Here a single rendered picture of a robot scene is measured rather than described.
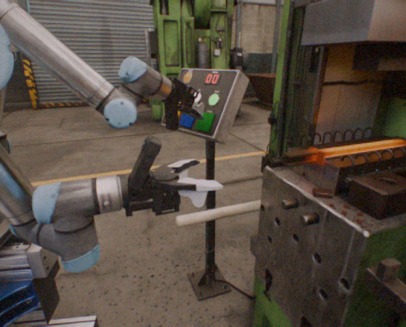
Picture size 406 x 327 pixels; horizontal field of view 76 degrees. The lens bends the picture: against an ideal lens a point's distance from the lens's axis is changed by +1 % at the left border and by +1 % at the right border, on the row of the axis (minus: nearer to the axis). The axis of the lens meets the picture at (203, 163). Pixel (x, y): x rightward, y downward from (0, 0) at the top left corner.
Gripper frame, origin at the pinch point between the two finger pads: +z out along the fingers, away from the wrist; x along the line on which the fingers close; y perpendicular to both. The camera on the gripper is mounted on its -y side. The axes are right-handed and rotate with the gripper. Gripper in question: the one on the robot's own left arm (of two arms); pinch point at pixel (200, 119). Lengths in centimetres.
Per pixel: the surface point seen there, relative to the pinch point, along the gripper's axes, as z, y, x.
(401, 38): -9, 24, -58
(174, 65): 231, 147, 355
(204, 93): 3.2, 11.5, 6.6
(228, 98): 3.3, 10.8, -6.8
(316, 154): -2.6, -3.3, -47.0
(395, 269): -34, -19, -70
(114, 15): 215, 282, 673
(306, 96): 13.8, 18.9, -31.1
